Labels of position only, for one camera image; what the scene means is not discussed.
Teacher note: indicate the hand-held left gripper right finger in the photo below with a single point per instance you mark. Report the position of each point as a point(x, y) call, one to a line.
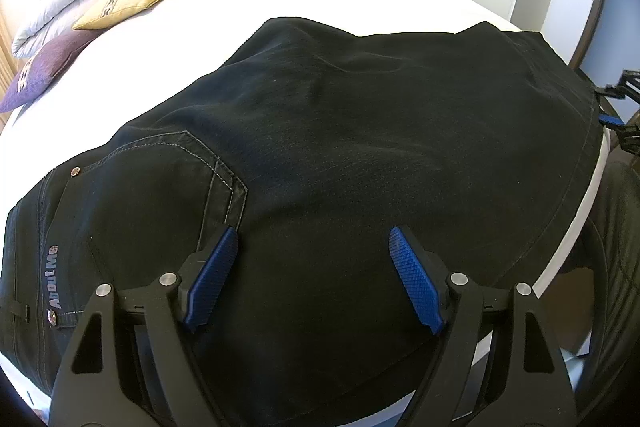
point(415, 279)

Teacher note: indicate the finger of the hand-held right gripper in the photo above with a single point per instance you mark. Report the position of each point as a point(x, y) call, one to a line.
point(624, 86)
point(610, 120)

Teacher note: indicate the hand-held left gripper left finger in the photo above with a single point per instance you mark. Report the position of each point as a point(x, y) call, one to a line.
point(212, 279)

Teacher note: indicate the black pants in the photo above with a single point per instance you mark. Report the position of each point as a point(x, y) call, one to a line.
point(350, 132)

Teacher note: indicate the purple cushion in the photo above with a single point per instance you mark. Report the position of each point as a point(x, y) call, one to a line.
point(45, 67)

